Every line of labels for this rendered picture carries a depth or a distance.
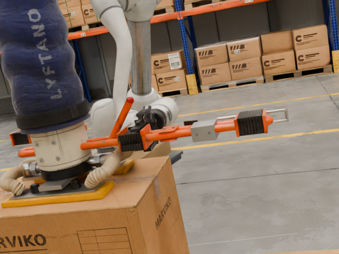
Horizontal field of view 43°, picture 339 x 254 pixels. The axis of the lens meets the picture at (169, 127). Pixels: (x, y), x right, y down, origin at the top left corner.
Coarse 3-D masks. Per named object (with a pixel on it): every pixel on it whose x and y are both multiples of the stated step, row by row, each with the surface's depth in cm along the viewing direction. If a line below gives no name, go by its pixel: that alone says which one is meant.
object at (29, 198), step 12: (72, 180) 128; (24, 192) 135; (36, 192) 132; (48, 192) 130; (60, 192) 128; (72, 192) 126; (84, 192) 125; (96, 192) 123; (108, 192) 127; (12, 204) 130; (24, 204) 129; (36, 204) 128
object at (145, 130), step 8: (128, 128) 135; (144, 128) 127; (120, 136) 126; (128, 136) 125; (136, 136) 125; (144, 136) 126; (120, 144) 128; (128, 144) 127; (136, 144) 126; (144, 144) 126; (120, 152) 128
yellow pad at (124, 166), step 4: (124, 160) 147; (128, 160) 148; (132, 160) 148; (120, 164) 143; (124, 164) 144; (128, 164) 144; (132, 164) 147; (120, 168) 141; (124, 168) 140; (128, 168) 143; (116, 172) 140; (120, 172) 140; (124, 172) 140; (80, 176) 144; (84, 176) 144; (36, 180) 149; (40, 180) 148; (44, 180) 148
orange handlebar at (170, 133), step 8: (224, 120) 124; (232, 120) 123; (272, 120) 118; (168, 128) 127; (176, 128) 126; (184, 128) 127; (216, 128) 120; (224, 128) 120; (232, 128) 119; (152, 136) 126; (160, 136) 125; (168, 136) 124; (176, 136) 124; (184, 136) 124; (88, 144) 132; (96, 144) 131; (104, 144) 130; (112, 144) 129; (24, 152) 138; (32, 152) 137
